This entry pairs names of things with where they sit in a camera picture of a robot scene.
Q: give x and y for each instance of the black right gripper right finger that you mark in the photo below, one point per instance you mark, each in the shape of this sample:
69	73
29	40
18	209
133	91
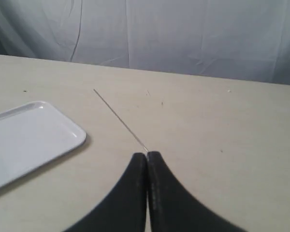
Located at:
172	208

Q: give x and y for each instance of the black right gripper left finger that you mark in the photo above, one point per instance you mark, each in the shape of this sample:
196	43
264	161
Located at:
124	207

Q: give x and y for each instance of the thin metal skewer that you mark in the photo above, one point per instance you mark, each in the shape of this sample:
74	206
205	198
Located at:
122	122

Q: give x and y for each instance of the white rectangular plastic tray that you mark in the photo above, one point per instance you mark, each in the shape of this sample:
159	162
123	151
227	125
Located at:
33	135

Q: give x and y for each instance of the grey wrinkled backdrop curtain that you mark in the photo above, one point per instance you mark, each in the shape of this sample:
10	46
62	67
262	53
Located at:
235	39

